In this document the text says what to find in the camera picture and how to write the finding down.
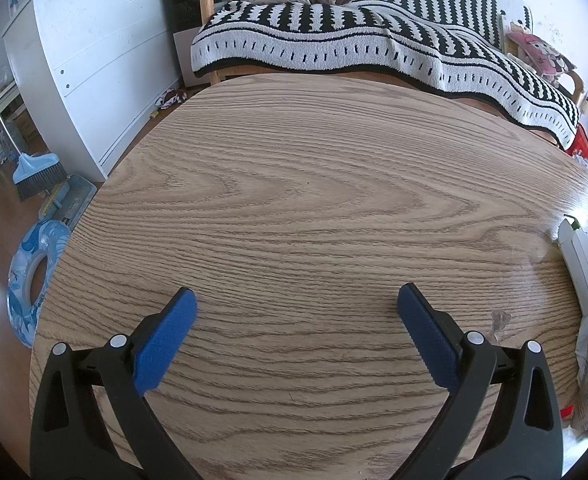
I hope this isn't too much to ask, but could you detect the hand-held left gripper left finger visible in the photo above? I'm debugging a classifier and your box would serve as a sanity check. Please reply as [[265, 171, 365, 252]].
[[30, 286, 202, 480]]

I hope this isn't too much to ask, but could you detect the blue broom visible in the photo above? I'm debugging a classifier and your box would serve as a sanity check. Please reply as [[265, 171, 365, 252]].
[[0, 42, 68, 203]]

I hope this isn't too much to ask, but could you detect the pink cartoon pillow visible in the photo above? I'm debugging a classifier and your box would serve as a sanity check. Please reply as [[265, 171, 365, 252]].
[[504, 22, 577, 86]]

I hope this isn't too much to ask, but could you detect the blue swim ring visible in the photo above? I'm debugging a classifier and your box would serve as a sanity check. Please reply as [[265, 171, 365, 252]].
[[6, 219, 72, 348]]

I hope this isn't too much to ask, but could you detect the grey flat box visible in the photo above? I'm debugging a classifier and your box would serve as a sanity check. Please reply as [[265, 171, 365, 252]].
[[173, 27, 212, 88]]

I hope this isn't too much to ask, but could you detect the red bag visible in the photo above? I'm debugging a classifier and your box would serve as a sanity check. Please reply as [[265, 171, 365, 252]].
[[564, 122, 588, 158]]

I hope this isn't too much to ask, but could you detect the colourful cloth toy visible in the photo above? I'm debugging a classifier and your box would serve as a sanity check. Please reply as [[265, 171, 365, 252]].
[[151, 87, 190, 116]]

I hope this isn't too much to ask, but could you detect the white dresser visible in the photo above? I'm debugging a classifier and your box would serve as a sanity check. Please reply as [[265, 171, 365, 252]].
[[1, 0, 185, 181]]

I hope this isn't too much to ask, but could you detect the white green snack wrapper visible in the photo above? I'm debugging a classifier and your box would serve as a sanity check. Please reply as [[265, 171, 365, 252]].
[[558, 215, 588, 313]]

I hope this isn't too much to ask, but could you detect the black white striped blanket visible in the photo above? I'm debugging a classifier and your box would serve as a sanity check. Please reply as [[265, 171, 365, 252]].
[[190, 0, 581, 151]]

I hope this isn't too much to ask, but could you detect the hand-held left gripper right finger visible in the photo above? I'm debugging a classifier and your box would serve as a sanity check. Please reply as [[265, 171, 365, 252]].
[[396, 282, 565, 480]]

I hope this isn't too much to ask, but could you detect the grey dustpan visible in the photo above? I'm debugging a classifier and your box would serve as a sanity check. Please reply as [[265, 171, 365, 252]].
[[39, 175, 97, 231]]

